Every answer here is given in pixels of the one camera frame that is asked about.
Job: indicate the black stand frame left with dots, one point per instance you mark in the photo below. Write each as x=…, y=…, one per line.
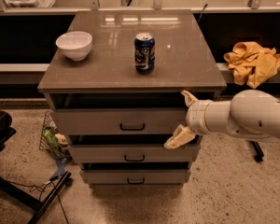
x=38, y=205

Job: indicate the green item in basket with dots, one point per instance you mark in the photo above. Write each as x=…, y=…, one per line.
x=52, y=141

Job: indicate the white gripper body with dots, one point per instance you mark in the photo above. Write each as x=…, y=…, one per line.
x=195, y=116

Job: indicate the blue soda can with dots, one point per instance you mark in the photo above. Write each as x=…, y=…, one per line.
x=144, y=52

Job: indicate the white ceramic bowl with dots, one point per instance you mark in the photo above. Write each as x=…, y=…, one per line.
x=75, y=45

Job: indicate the grey drawer cabinet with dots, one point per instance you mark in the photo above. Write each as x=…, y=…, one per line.
x=107, y=77

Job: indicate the grey middle drawer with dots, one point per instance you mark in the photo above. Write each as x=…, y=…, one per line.
x=130, y=148

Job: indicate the wire mesh basket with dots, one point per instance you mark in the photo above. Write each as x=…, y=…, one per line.
x=63, y=144

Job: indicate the grey top drawer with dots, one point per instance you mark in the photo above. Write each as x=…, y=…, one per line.
x=114, y=121

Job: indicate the yellow crumpled cloth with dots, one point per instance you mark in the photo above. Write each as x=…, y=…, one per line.
x=252, y=64

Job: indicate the black stand leg right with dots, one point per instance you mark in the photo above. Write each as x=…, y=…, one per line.
x=259, y=153

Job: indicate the grey bottom drawer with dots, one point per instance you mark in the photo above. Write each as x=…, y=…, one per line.
x=136, y=173

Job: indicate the black chair seat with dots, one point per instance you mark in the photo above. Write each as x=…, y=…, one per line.
x=6, y=131

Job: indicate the blue tape strip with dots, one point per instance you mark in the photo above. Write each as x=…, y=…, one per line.
x=61, y=164

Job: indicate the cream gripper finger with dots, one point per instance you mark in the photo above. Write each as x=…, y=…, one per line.
x=190, y=99
x=181, y=136

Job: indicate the grey drawer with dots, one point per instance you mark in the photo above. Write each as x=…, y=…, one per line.
x=130, y=148
x=114, y=121
x=136, y=173

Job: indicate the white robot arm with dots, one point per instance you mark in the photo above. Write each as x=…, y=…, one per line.
x=252, y=115

